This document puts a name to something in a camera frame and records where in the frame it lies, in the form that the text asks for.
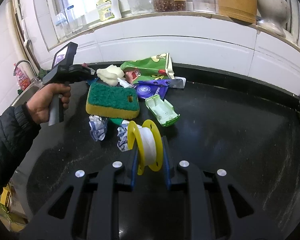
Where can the yellow tape spool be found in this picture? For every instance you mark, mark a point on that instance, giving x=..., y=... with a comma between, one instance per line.
x=149, y=143

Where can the green snack bag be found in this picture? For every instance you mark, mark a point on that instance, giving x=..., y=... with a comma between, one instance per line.
x=157, y=67

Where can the person's left hand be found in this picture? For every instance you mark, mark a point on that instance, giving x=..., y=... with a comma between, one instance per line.
x=38, y=105

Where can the bamboo tube container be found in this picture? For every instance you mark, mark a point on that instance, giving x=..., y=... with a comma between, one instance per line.
x=237, y=0

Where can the steel kitchen sink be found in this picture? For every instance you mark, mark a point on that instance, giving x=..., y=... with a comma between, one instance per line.
x=26, y=94

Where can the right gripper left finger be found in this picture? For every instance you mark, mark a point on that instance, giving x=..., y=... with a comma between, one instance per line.
x=86, y=206

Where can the blue white paper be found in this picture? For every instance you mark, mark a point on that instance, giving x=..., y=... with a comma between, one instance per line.
x=122, y=132
x=98, y=127

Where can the pink dish soap bottle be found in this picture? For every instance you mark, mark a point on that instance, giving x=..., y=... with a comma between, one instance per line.
x=22, y=78

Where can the green cap detergent bottle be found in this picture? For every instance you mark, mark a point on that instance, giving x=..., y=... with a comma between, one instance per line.
x=108, y=10

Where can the black jacket left forearm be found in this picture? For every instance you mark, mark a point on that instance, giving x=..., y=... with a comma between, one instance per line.
x=17, y=133

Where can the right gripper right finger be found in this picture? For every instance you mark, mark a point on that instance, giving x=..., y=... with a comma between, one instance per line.
x=211, y=205

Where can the purple foil wrapper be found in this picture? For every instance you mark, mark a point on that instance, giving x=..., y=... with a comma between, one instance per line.
x=146, y=89

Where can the green yellow sponge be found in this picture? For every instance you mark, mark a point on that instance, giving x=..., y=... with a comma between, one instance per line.
x=112, y=102

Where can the pale green plastic car shell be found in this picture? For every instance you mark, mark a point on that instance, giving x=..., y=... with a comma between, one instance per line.
x=162, y=110

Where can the white ceramic mortar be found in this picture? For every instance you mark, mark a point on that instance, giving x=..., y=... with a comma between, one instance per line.
x=274, y=15

